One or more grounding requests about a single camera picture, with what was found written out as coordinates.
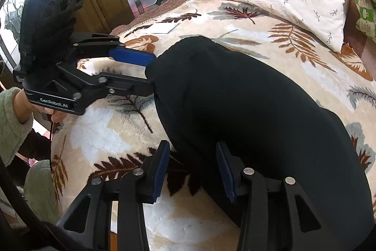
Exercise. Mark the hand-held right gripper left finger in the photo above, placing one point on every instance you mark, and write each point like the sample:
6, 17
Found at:
160, 174

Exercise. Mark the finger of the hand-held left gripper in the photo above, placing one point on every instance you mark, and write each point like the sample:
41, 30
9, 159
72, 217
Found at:
132, 55
123, 86

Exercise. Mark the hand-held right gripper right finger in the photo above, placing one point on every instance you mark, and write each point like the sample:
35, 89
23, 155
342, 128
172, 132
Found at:
225, 171

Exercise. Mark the black pants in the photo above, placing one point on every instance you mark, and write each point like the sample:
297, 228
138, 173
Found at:
249, 98

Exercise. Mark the person's left forearm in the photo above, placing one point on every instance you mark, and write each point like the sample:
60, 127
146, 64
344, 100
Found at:
11, 121

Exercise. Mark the person's left hand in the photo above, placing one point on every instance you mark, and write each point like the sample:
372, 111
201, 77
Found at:
29, 105

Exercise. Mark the white paper sheet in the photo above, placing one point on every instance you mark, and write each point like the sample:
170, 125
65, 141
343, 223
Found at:
164, 28

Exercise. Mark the leaf printed fleece blanket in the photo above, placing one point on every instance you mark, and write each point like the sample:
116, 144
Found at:
117, 133

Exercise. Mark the person's green fleece leg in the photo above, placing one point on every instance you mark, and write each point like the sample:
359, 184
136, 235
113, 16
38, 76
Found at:
41, 192

